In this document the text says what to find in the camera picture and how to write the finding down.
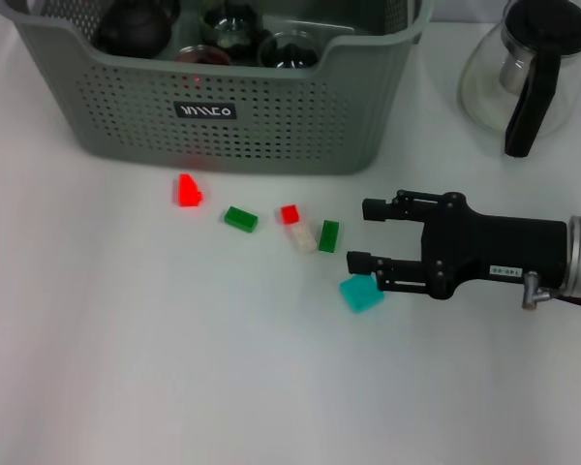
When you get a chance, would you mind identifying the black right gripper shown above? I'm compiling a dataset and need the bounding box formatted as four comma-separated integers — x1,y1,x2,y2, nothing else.
347,188,570,301

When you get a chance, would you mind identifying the green toy brick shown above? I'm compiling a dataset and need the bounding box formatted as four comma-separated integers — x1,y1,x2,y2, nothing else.
318,219,342,253
224,205,260,234

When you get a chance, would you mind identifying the red sloped toy brick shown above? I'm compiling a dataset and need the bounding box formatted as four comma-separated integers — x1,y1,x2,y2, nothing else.
176,172,205,208

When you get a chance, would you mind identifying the glass teacup black sleeve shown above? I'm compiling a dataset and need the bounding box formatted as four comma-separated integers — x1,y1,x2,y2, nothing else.
259,29,321,70
174,44,234,67
199,0,267,49

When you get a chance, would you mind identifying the grey perforated storage bin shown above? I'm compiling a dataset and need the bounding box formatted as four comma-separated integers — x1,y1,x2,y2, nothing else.
4,0,435,176

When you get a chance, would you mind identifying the teal flat toy brick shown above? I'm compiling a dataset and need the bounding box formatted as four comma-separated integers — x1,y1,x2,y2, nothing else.
338,274,386,315

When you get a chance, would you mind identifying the white toy brick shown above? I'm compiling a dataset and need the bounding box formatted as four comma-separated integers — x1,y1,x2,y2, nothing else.
290,222,320,254

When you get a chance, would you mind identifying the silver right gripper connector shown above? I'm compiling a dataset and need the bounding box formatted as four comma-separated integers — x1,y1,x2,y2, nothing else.
521,270,556,311

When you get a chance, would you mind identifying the dark clay teapot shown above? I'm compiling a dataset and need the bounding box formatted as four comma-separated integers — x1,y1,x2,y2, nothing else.
96,0,181,55

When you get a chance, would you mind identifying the glass pitcher black handle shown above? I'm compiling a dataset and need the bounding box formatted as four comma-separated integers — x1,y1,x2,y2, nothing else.
458,0,581,160

